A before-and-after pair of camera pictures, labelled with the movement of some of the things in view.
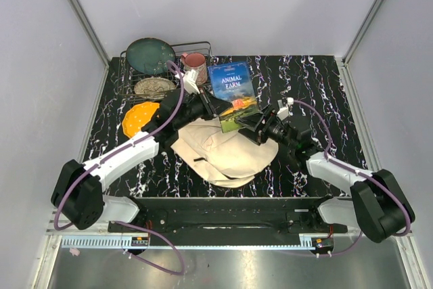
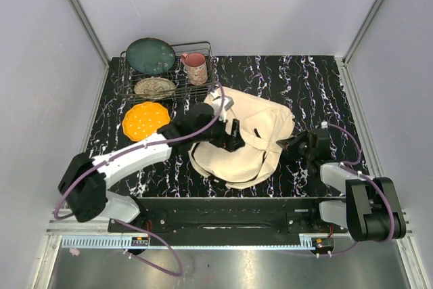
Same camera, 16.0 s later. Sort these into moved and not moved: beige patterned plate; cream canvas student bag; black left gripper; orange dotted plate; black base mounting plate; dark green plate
Moved: black left gripper; cream canvas student bag
Not moved: beige patterned plate; black base mounting plate; orange dotted plate; dark green plate
